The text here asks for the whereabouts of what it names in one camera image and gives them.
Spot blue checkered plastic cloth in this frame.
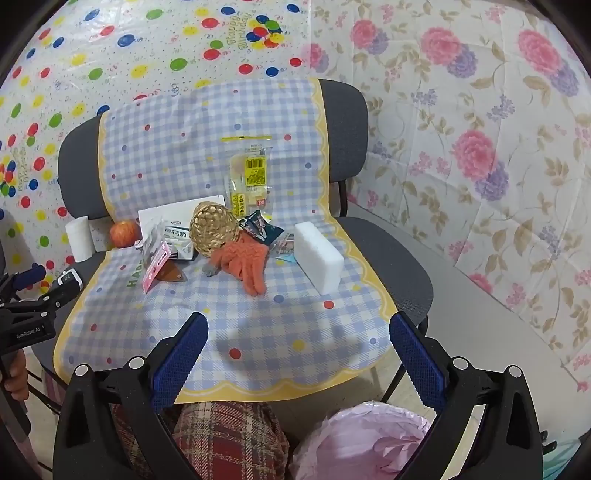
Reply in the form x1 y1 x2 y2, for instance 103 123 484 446
53 79 397 403

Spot balloon dot wall sheet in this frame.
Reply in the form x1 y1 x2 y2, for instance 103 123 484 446
1 1 329 296

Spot red plaid trousers leg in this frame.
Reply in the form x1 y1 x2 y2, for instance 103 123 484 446
110 400 293 480

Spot floral wall sheet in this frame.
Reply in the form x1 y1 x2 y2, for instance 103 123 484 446
305 1 590 392

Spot orange knitted glove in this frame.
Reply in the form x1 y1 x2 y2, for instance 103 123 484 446
204 232 269 296

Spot clear yellow-label snack bag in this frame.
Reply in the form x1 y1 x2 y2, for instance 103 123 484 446
221 135 273 220

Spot red apple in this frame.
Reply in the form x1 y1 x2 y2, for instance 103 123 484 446
109 220 141 249

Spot small teal wrapper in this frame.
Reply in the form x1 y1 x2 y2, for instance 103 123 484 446
276 254 297 265

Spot pink bag trash bin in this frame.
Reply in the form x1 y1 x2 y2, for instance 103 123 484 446
290 401 431 479

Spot dark snack wrapper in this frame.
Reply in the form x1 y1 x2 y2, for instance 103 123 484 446
238 210 283 246

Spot person's left hand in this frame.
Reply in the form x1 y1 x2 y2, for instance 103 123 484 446
4 350 29 401

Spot pink card wrapper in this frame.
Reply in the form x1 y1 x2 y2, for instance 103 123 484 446
141 241 171 294

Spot white paper box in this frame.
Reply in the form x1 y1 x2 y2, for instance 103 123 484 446
138 195 225 239

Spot white paper roll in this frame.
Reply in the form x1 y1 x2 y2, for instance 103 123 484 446
65 216 95 263

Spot white foam block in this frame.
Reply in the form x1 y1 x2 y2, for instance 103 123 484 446
294 221 345 295

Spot white blue carton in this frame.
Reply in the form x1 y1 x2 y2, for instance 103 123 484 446
157 221 195 261

